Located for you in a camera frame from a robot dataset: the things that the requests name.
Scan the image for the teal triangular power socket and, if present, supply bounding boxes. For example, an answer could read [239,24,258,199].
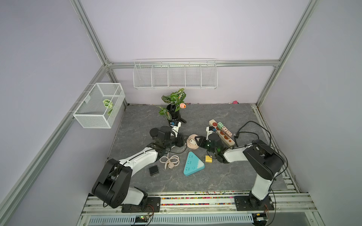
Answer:
[183,152,205,176]

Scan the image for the cream power strip red outlets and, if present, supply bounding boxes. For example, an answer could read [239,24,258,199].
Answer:
[209,119,235,147]

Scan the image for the pink charger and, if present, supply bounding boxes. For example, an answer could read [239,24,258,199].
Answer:
[221,126,228,133]
[225,131,232,137]

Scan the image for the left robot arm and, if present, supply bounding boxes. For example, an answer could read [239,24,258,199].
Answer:
[91,126,186,209]

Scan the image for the black plant pot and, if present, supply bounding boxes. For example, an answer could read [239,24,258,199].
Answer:
[166,104,187,123]

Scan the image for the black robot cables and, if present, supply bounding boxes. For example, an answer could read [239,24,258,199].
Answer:
[233,121,272,147]

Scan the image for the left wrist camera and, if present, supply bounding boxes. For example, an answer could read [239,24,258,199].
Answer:
[169,120,182,137]

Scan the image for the black cylinder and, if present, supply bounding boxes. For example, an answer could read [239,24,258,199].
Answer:
[150,128,159,139]

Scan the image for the round pink power socket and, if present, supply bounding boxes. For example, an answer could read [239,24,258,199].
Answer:
[186,134,199,150]

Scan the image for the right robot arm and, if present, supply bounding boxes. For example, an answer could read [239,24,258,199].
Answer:
[191,133,286,205]

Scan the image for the green leaf in small basket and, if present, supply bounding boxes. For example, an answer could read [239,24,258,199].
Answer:
[103,99,113,109]

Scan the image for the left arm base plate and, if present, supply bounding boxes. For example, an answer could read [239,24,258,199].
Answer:
[121,197,161,213]

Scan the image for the wide white wire basket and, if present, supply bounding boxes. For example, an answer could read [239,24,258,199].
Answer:
[133,58,218,89]

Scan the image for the green charger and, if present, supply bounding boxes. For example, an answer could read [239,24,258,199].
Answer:
[217,122,224,130]

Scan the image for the small white wire basket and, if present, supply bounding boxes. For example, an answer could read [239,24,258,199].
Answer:
[73,83,125,129]

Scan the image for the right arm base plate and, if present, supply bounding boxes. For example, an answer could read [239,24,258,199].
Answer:
[234,195,275,211]

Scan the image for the yellow charger plug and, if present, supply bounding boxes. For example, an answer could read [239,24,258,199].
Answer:
[205,155,213,163]

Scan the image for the aluminium rail frame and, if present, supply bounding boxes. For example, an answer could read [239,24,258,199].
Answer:
[77,190,324,226]

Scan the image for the black charger plug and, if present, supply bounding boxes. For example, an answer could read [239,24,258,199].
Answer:
[149,165,159,176]

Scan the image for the artificial green leaf plant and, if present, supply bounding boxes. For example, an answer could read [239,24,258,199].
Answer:
[159,88,187,118]

